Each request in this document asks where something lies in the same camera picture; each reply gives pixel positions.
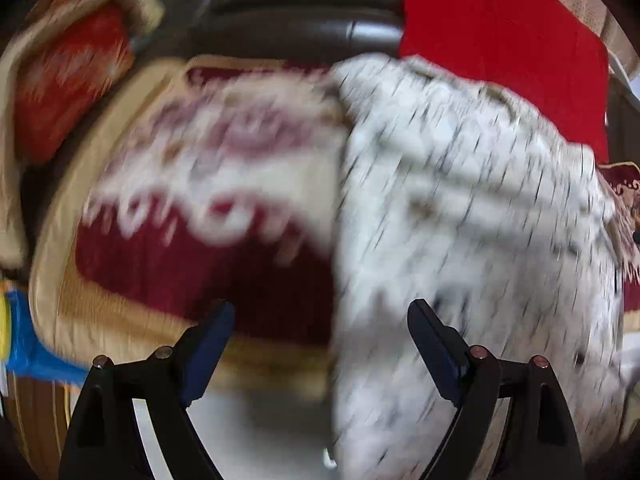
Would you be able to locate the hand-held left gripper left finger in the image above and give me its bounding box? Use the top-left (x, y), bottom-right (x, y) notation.
top-left (59, 300), bottom-right (236, 480)

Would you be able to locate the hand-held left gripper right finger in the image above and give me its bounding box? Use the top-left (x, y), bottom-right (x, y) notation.
top-left (407, 299), bottom-right (586, 480)

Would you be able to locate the white crackle-print jacket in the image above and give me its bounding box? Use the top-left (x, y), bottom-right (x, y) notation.
top-left (327, 55), bottom-right (628, 480)

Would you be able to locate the floral red cream sofa mat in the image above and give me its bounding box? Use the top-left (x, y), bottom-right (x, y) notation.
top-left (597, 160), bottom-right (640, 311)
top-left (27, 55), bottom-right (351, 406)

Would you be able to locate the blue plastic bag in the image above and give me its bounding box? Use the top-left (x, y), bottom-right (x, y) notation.
top-left (0, 285), bottom-right (88, 386)

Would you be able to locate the red cushion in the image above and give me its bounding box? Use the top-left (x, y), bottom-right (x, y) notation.
top-left (397, 0), bottom-right (611, 163)

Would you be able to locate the dark brown leather sofa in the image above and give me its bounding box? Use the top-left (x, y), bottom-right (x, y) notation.
top-left (155, 0), bottom-right (406, 68)

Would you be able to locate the beige lace sofa cover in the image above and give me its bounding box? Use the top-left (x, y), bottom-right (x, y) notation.
top-left (550, 0), bottom-right (623, 48)

